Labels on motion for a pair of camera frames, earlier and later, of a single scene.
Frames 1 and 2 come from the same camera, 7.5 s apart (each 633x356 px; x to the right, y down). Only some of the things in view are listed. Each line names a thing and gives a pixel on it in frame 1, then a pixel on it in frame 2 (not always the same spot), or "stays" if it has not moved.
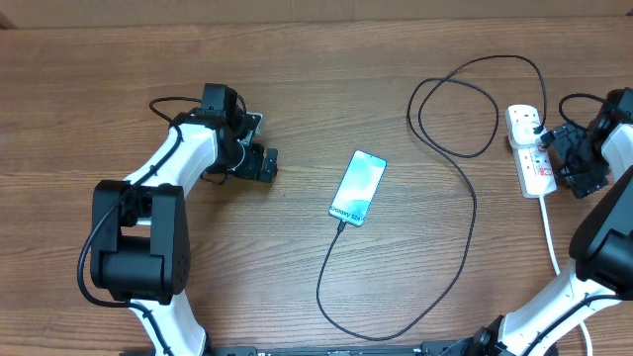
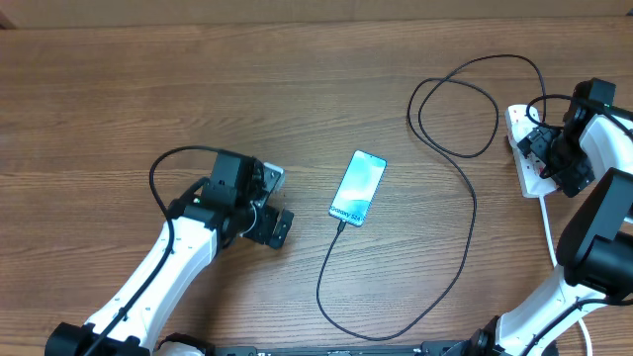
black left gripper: x=251 y=167 to x=261 y=230
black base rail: x=433 y=348 stays
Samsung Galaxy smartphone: x=358 y=187 stays
